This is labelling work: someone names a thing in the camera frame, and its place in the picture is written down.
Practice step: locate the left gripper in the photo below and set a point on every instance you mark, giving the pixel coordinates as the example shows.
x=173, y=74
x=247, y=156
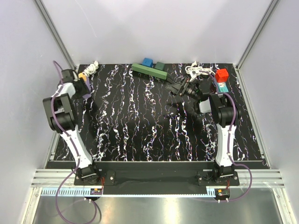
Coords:
x=85, y=90

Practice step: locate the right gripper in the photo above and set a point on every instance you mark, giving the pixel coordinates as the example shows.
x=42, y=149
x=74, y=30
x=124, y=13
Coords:
x=175, y=88

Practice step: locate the yellow cube plug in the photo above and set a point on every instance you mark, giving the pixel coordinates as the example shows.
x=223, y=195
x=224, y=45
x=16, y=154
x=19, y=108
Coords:
x=82, y=76

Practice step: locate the dark green cube plug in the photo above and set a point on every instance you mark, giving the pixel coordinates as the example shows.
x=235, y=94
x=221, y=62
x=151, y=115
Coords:
x=159, y=66

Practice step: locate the blue cube plug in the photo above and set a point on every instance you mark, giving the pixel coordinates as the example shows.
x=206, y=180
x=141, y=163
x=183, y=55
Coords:
x=147, y=62

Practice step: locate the green power strip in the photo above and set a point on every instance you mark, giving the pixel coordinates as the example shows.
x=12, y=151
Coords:
x=149, y=71

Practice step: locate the purple power strip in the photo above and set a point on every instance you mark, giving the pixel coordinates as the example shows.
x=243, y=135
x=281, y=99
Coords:
x=88, y=89

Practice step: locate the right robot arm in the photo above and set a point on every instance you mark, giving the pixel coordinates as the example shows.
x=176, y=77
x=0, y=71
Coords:
x=225, y=115

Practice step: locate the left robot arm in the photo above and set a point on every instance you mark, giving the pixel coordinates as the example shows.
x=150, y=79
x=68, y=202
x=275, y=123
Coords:
x=62, y=119

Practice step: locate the red cube plug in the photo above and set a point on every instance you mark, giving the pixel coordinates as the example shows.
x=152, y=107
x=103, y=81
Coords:
x=221, y=75

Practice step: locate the teal power strip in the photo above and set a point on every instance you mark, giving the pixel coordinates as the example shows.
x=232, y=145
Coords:
x=221, y=87

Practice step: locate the black marbled mat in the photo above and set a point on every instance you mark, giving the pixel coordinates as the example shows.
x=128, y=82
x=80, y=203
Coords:
x=132, y=117

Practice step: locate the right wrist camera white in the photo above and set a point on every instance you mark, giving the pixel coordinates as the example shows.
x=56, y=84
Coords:
x=193, y=74

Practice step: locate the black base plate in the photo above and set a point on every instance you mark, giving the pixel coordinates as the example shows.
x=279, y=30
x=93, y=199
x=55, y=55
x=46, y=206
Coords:
x=152, y=178

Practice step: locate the aluminium frame rail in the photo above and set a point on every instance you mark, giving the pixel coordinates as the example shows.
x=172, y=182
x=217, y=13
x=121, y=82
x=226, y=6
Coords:
x=53, y=182

